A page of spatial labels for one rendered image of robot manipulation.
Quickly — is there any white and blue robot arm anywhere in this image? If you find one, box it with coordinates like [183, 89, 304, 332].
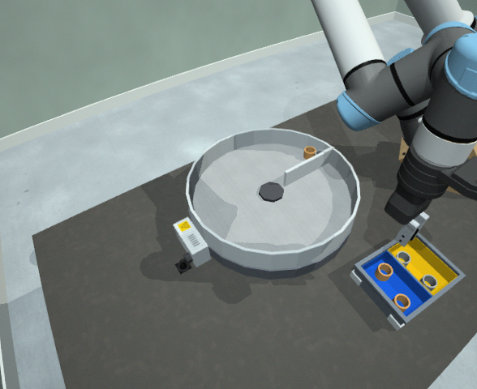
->
[311, 0, 477, 146]

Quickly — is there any bronze bushing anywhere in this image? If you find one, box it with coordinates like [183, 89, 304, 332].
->
[303, 146, 316, 160]
[392, 294, 410, 313]
[375, 263, 393, 281]

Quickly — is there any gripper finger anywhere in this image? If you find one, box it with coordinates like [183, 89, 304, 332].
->
[411, 212, 430, 241]
[394, 220, 420, 247]

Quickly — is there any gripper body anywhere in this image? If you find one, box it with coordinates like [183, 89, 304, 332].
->
[385, 118, 477, 225]

